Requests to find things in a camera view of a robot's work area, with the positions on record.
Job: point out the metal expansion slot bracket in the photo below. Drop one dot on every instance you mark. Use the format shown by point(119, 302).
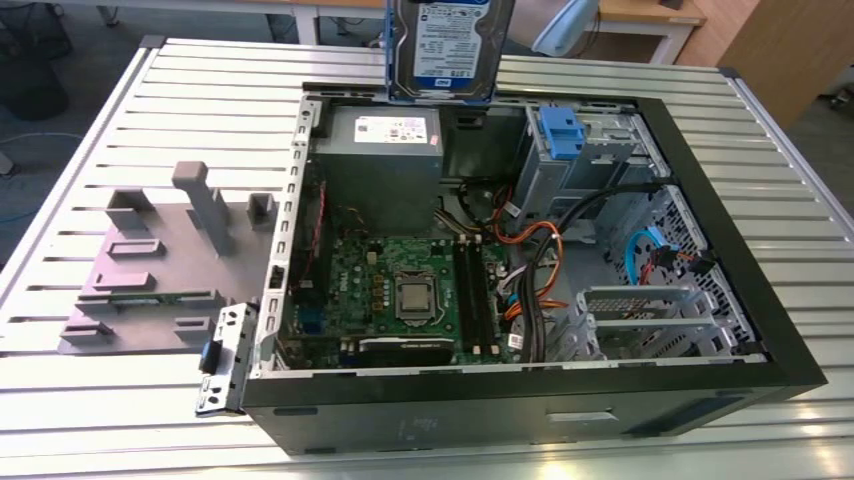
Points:
point(234, 320)

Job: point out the black chair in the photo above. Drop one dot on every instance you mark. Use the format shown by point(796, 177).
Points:
point(34, 90)

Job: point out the wooden desk white frame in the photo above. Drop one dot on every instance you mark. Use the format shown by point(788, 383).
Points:
point(654, 12)

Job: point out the black RAM slot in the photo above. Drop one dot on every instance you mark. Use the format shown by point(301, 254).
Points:
point(469, 295)
point(486, 295)

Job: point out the black PC case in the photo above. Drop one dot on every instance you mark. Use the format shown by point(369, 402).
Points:
point(468, 415)

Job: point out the silver CPU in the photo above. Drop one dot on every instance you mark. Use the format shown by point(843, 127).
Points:
point(417, 295)

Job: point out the grey power supply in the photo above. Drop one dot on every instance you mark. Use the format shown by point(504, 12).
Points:
point(374, 190)

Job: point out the CPU socket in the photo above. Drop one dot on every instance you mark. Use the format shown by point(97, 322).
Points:
point(394, 300)

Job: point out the black graphics card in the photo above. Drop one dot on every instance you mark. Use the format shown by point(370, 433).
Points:
point(401, 350)

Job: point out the metal disk bay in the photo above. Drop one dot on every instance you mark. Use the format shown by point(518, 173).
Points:
point(641, 322)

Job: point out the grey parts rack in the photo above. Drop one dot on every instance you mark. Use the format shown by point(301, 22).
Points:
point(174, 270)

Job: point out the green motherboard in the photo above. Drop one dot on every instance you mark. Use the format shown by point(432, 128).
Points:
point(361, 300)

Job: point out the metal optical drive cage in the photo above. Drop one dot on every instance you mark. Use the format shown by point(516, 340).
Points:
point(568, 180)

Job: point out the blue plastic drive latch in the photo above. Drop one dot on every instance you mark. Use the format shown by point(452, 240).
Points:
point(564, 132)

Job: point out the wooden cabinet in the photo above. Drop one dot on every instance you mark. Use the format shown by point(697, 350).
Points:
point(788, 50)

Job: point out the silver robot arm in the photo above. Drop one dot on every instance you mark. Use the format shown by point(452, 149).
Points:
point(568, 25)

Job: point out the hard disk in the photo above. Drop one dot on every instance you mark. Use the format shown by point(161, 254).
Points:
point(448, 45)

